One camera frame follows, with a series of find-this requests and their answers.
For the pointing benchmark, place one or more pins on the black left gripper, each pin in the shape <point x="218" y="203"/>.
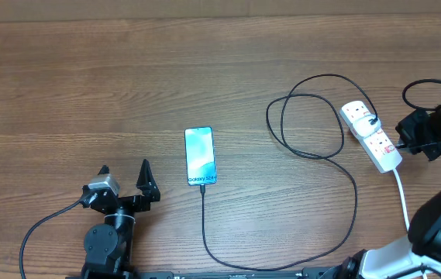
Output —
<point x="148" y="187"/>

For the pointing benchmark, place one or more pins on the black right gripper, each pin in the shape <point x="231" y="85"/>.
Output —
<point x="407" y="139"/>

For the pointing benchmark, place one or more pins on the blue Galaxy smartphone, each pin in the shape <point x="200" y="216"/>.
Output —
<point x="200" y="156"/>

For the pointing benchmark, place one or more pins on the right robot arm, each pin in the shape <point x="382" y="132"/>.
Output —
<point x="419" y="251"/>

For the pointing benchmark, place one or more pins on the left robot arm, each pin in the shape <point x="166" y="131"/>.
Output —
<point x="108" y="245"/>

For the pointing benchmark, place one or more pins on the white USB charger plug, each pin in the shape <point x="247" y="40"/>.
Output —
<point x="365" y="126"/>

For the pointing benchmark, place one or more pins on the white power strip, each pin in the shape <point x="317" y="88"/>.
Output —
<point x="378" y="146"/>

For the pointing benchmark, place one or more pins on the brown cardboard backboard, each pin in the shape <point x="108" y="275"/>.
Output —
<point x="74" y="10"/>

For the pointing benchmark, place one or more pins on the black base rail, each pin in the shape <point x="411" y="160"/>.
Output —
<point x="306" y="273"/>

